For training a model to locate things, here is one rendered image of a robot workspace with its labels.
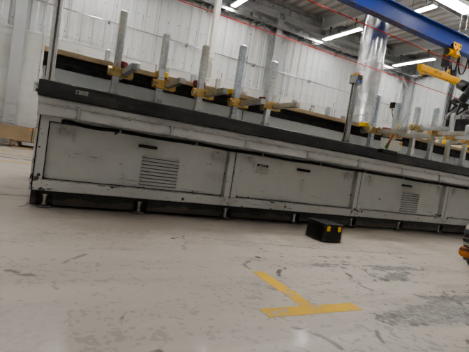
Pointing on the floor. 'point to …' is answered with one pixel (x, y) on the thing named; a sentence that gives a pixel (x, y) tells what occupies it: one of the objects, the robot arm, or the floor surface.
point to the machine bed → (225, 168)
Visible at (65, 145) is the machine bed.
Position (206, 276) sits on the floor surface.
